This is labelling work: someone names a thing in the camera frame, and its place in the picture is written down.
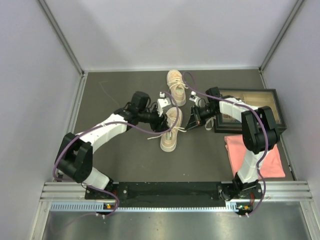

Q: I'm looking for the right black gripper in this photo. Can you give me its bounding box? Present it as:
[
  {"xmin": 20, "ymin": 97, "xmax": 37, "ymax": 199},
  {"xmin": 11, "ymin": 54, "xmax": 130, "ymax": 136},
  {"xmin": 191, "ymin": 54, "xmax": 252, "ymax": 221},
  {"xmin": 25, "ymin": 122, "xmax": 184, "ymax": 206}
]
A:
[{"xmin": 185, "ymin": 105, "xmax": 219, "ymax": 132}]

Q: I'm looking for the dark framed display box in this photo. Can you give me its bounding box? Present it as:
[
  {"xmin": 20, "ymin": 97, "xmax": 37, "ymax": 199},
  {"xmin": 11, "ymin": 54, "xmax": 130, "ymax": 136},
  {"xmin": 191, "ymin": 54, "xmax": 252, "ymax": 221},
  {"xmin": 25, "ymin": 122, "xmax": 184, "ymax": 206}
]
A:
[{"xmin": 214, "ymin": 88, "xmax": 287, "ymax": 134}]

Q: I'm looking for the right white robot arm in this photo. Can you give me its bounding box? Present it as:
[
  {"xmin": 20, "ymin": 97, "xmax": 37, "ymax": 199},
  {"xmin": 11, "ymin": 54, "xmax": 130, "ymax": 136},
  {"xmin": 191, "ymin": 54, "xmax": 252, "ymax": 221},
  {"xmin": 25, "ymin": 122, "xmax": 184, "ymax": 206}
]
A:
[{"xmin": 185, "ymin": 87, "xmax": 280, "ymax": 201}]

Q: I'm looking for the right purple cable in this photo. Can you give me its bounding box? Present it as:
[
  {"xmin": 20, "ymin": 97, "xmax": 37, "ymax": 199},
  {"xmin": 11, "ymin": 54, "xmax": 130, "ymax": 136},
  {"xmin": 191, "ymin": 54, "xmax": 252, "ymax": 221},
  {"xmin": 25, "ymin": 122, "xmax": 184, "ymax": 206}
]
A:
[{"xmin": 182, "ymin": 71, "xmax": 271, "ymax": 218}]

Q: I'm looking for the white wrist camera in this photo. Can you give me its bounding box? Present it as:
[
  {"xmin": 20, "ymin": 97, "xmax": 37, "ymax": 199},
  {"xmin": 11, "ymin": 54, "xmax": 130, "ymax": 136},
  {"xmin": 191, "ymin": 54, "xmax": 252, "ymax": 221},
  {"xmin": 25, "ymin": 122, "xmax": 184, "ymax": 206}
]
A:
[
  {"xmin": 157, "ymin": 92, "xmax": 172, "ymax": 116},
  {"xmin": 189, "ymin": 91, "xmax": 201, "ymax": 105}
]

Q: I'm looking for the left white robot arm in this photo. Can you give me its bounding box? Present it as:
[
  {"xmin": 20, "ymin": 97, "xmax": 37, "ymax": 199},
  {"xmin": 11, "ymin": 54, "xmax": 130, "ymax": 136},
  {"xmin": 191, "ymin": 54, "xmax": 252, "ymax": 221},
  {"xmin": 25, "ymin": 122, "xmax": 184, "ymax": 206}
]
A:
[{"xmin": 53, "ymin": 91, "xmax": 178, "ymax": 199}]

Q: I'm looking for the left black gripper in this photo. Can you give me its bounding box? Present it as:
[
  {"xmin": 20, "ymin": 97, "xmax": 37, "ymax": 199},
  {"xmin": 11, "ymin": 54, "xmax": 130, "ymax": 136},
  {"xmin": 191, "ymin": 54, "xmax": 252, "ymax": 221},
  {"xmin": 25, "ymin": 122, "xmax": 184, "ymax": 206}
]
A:
[{"xmin": 138, "ymin": 104, "xmax": 170, "ymax": 133}]

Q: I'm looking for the pink folded cloth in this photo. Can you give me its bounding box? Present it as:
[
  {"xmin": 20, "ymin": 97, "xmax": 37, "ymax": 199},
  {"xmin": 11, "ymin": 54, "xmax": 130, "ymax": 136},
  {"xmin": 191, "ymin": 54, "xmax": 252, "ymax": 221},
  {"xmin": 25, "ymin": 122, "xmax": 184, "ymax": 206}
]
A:
[{"xmin": 224, "ymin": 135, "xmax": 286, "ymax": 178}]

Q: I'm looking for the grey slotted cable duct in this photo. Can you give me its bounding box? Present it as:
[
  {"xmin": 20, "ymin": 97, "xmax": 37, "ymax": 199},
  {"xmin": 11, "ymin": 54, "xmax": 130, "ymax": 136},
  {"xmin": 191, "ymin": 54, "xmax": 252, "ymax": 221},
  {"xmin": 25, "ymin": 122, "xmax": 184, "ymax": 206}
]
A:
[{"xmin": 50, "ymin": 202, "xmax": 117, "ymax": 212}]

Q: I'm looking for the white ribbon loop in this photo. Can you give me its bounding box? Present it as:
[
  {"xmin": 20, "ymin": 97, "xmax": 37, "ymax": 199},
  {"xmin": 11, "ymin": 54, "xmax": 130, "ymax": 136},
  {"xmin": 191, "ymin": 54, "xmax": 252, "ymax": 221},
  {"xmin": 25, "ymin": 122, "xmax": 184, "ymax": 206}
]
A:
[{"xmin": 204, "ymin": 117, "xmax": 215, "ymax": 131}]

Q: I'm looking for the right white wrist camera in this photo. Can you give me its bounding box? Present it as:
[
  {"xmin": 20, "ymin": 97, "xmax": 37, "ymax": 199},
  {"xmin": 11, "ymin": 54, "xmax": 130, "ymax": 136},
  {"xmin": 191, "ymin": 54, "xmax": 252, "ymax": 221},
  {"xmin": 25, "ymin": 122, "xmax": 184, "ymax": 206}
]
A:
[{"xmin": 189, "ymin": 91, "xmax": 201, "ymax": 105}]

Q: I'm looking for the beige lace sneaker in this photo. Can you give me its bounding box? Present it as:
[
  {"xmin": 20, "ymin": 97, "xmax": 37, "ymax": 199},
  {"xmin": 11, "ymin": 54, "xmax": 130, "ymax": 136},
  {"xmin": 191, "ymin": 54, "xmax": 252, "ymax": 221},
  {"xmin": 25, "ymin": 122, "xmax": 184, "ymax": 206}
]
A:
[
  {"xmin": 166, "ymin": 69, "xmax": 188, "ymax": 107},
  {"xmin": 160, "ymin": 107, "xmax": 184, "ymax": 153}
]

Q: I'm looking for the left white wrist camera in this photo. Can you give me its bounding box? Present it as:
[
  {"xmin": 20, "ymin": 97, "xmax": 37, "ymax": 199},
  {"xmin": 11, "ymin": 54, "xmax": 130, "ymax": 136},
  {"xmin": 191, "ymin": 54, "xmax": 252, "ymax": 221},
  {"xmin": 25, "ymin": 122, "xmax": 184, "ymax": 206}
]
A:
[{"xmin": 157, "ymin": 92, "xmax": 172, "ymax": 116}]

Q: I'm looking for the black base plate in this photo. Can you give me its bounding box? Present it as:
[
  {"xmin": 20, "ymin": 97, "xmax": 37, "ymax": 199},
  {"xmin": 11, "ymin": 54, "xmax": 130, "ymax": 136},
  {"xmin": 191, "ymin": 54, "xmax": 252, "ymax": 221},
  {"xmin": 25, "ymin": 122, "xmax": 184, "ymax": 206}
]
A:
[{"xmin": 84, "ymin": 181, "xmax": 266, "ymax": 208}]

